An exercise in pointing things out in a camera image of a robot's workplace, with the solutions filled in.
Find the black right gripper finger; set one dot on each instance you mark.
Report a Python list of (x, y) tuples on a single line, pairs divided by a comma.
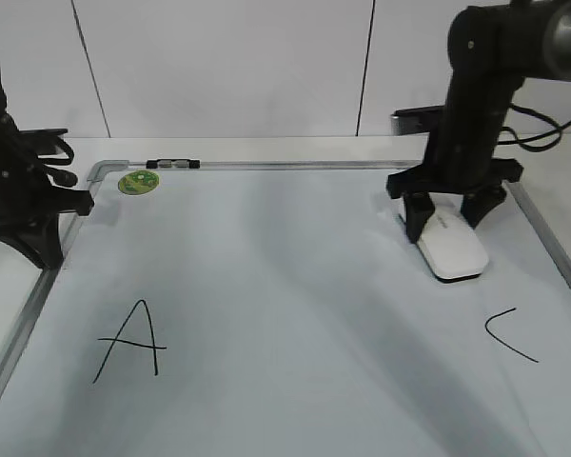
[(418, 208), (478, 202)]

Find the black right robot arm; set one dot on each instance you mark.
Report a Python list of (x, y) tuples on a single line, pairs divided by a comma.
[(492, 51)]

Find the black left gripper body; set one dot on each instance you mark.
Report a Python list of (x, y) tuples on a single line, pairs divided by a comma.
[(31, 185)]

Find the black silver marker pen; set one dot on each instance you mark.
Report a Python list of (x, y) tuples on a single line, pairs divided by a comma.
[(173, 164)]

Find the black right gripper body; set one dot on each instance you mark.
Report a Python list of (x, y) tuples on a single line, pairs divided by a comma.
[(458, 156)]

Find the white rectangular whiteboard eraser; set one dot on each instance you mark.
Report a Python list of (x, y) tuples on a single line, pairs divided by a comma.
[(450, 247)]

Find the round green magnet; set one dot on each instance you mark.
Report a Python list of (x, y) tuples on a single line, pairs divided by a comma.
[(139, 182)]

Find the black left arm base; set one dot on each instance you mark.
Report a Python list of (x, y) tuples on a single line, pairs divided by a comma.
[(44, 141)]

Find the white whiteboard with aluminium frame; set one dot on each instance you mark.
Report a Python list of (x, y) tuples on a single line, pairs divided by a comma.
[(281, 311)]

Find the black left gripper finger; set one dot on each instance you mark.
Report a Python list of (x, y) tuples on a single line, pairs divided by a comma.
[(38, 240)]

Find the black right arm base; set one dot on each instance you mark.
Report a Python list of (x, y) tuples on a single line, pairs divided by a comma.
[(415, 120)]

